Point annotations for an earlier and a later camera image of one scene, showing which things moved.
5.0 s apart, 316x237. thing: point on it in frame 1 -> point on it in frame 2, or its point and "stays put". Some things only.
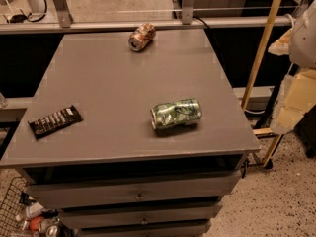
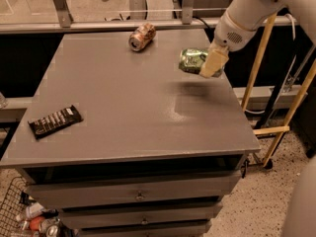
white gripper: [304, 39] -> [229, 34]
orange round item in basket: [35, 223] stays put
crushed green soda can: [186, 112] -> [193, 60]
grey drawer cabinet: [112, 174] stays put
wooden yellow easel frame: [265, 39] stays put
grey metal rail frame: [60, 16] stays put
